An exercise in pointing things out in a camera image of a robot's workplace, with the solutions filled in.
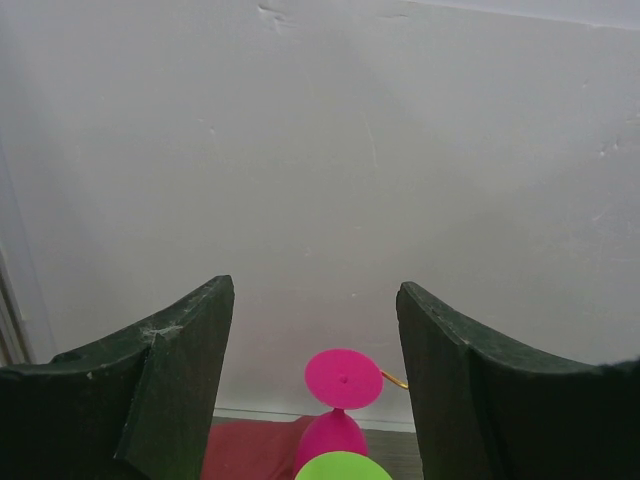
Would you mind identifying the pink wine glass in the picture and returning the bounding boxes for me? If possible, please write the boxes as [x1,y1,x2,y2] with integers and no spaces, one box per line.
[293,348,384,473]

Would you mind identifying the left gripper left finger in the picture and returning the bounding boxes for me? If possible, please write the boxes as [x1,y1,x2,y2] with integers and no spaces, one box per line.
[1,275,234,479]

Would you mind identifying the red cloth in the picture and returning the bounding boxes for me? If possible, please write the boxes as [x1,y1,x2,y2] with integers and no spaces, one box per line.
[200,416,313,480]

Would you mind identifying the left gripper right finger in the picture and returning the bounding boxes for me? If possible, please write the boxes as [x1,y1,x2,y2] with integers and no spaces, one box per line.
[396,282,639,479]

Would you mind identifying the green wine glass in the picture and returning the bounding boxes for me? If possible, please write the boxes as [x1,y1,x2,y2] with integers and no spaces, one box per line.
[294,451,392,480]

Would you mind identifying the gold wire wine glass rack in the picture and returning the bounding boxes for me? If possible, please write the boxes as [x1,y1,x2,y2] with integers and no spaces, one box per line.
[380,370,409,390]

